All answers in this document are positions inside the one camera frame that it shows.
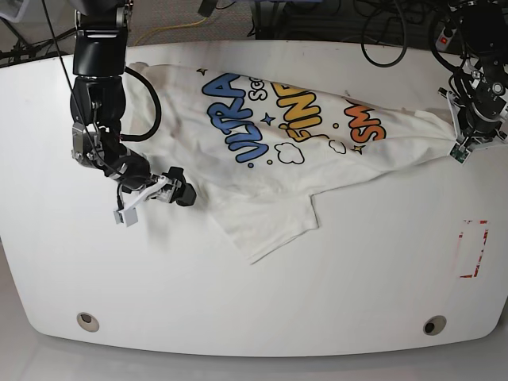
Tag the black tripod legs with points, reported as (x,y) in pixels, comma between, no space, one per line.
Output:
(23,51)

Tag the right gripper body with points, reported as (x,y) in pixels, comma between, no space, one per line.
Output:
(163,187)

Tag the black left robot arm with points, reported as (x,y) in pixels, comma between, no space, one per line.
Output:
(469,39)

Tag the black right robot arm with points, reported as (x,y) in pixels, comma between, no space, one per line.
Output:
(98,104)

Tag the right table cable grommet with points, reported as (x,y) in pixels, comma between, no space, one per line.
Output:
(435,325)

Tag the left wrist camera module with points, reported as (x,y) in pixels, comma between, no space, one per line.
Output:
(460,153)

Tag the red tape rectangle marking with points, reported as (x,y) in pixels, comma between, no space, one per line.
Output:
(471,247)

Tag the white power strip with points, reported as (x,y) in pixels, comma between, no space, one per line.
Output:
(445,37)

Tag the table cable grommet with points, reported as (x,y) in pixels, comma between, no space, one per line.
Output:
(88,322)
(435,325)

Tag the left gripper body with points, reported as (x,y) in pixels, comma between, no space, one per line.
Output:
(474,130)

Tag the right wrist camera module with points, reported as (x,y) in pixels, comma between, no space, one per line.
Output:
(126,217)

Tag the left table cable grommet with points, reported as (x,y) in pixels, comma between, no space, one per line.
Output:
(88,322)

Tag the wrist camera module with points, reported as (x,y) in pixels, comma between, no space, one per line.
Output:
(126,217)
(460,153)

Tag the white printed T-shirt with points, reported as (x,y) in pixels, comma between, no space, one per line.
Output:
(257,152)

